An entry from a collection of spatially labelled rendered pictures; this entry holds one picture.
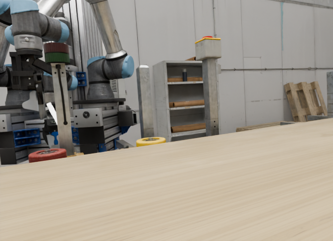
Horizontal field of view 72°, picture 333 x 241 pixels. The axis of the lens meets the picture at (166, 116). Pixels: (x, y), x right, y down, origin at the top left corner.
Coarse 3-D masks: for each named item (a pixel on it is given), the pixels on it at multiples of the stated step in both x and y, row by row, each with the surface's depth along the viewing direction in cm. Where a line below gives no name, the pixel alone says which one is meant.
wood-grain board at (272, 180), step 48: (192, 144) 55; (240, 144) 51; (288, 144) 48; (0, 192) 31; (48, 192) 30; (96, 192) 29; (144, 192) 28; (192, 192) 27; (240, 192) 26; (288, 192) 25; (0, 240) 20; (48, 240) 19; (96, 240) 19; (144, 240) 18; (192, 240) 18; (240, 240) 17; (288, 240) 17
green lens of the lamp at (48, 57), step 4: (56, 52) 58; (48, 56) 58; (52, 56) 58; (56, 56) 58; (60, 56) 58; (64, 56) 59; (68, 56) 61; (48, 60) 58; (52, 60) 58; (56, 60) 58; (60, 60) 58; (64, 60) 59; (68, 60) 60
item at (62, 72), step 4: (48, 52) 58; (52, 52) 58; (60, 52) 59; (64, 52) 59; (48, 64) 61; (52, 64) 59; (56, 64) 60; (60, 64) 60; (64, 64) 60; (52, 68) 63; (56, 68) 60; (60, 68) 60; (64, 68) 64; (52, 72) 63; (56, 72) 63; (60, 72) 64; (64, 72) 64; (56, 76) 63; (60, 76) 64; (64, 76) 64; (60, 80) 61; (60, 84) 62; (60, 88) 62; (64, 104) 64; (64, 108) 64; (64, 112) 64; (64, 116) 64; (64, 120) 64; (64, 124) 64
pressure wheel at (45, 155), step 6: (42, 150) 56; (48, 150) 54; (54, 150) 56; (60, 150) 55; (30, 156) 51; (36, 156) 50; (42, 156) 50; (48, 156) 51; (54, 156) 52; (60, 156) 53; (66, 156) 55; (30, 162) 51
